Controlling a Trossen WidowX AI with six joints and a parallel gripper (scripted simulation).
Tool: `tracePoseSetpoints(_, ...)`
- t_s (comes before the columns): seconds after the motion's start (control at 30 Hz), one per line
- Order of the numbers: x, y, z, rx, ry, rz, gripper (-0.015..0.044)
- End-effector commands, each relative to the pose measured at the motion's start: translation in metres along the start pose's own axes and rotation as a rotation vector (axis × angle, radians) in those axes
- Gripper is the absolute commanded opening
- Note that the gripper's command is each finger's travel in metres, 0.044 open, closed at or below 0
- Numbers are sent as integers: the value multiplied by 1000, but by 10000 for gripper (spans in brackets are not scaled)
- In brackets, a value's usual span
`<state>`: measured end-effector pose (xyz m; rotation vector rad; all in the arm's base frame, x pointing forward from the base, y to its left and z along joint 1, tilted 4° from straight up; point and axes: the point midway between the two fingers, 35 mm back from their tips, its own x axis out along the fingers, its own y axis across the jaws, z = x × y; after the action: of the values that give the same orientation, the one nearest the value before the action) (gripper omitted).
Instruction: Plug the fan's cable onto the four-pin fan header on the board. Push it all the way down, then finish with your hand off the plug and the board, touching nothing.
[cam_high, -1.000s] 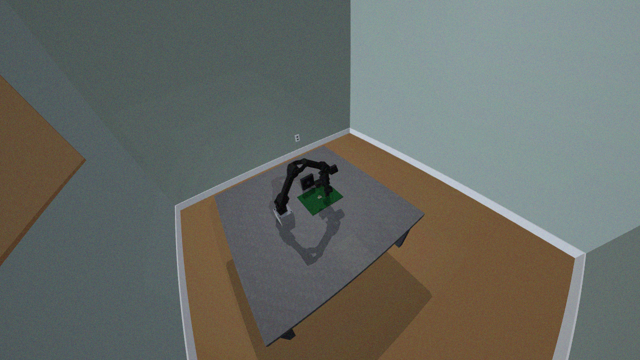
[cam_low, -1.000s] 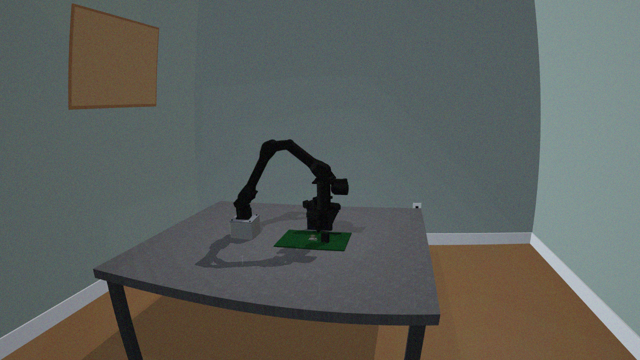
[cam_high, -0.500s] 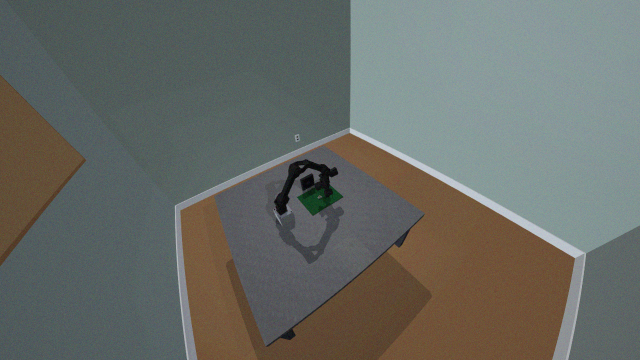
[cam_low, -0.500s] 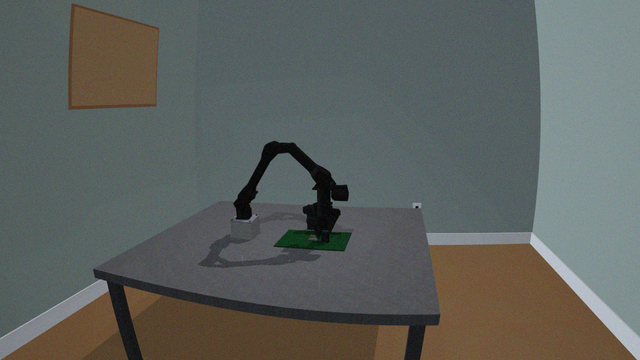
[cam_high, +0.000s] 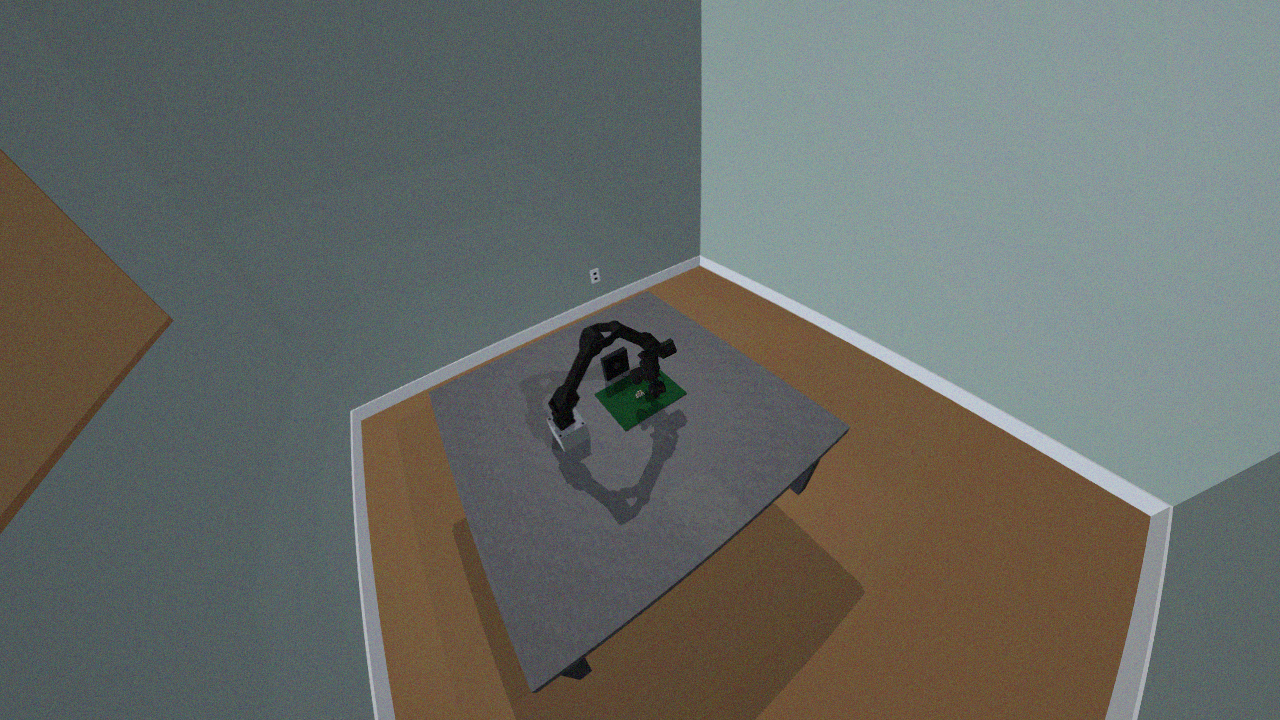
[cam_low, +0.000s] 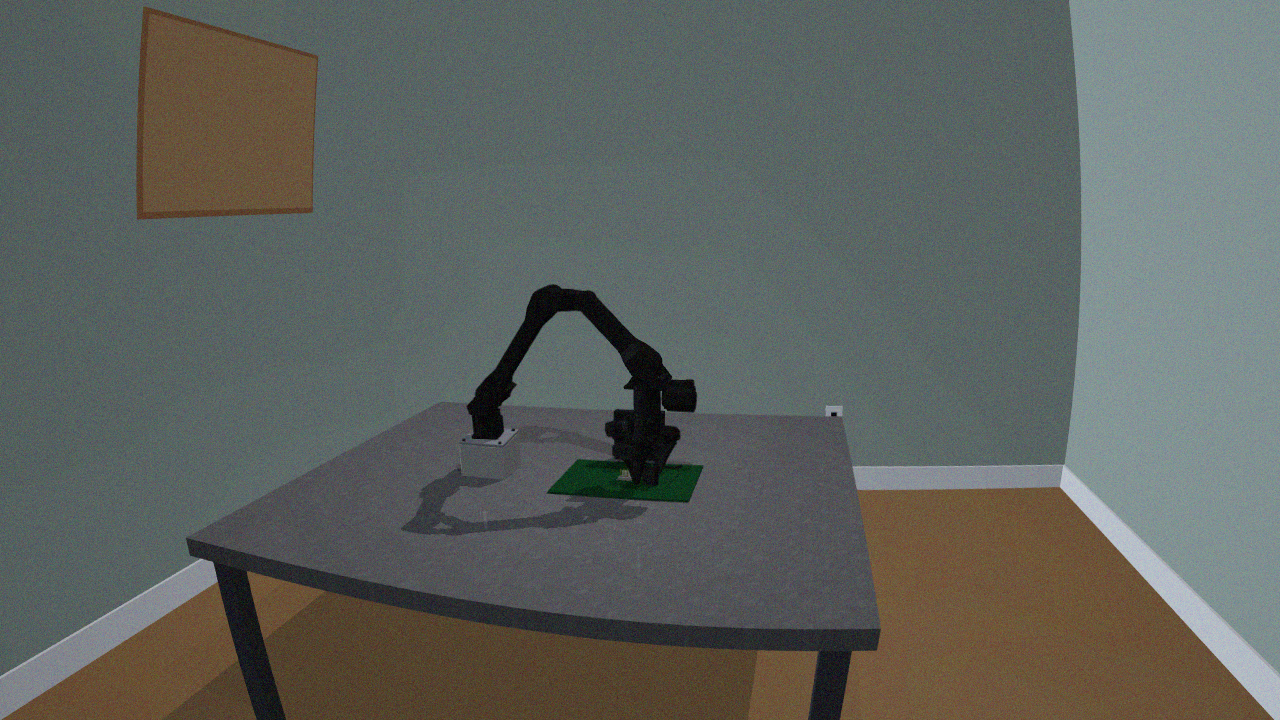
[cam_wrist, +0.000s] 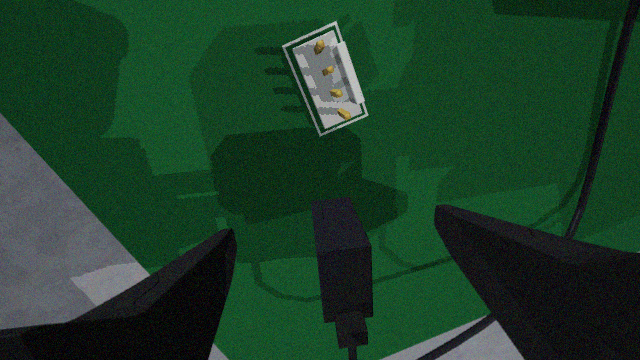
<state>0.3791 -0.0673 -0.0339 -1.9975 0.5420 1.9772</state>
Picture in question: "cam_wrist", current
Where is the green circuit board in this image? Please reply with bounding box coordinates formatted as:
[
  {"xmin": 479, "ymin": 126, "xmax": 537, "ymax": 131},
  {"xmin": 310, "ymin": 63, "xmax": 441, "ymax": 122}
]
[{"xmin": 0, "ymin": 0, "xmax": 640, "ymax": 360}]

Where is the black cable with plug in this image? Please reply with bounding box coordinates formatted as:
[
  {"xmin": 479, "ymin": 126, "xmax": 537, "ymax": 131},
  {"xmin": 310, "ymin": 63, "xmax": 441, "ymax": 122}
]
[{"xmin": 311, "ymin": 0, "xmax": 640, "ymax": 360}]

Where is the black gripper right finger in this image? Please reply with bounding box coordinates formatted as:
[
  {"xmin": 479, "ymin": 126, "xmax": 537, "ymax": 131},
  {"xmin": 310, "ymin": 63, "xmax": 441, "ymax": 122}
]
[{"xmin": 434, "ymin": 204, "xmax": 640, "ymax": 360}]

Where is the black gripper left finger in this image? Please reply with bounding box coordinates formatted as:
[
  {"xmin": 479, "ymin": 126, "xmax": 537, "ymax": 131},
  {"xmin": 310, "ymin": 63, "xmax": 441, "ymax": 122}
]
[{"xmin": 0, "ymin": 228, "xmax": 237, "ymax": 360}]

